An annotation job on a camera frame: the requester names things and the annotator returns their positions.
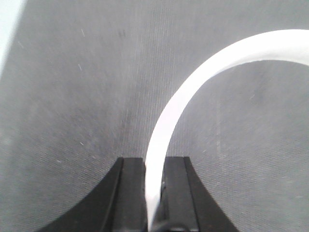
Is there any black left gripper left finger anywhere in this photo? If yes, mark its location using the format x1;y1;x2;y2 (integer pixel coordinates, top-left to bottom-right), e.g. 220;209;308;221
40;158;147;232

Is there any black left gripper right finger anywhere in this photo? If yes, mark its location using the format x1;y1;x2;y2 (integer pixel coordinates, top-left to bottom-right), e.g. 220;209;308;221
154;157;238;232

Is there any white curved PVC pipe piece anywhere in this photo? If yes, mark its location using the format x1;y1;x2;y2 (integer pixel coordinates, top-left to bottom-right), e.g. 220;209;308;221
145;29;309;229

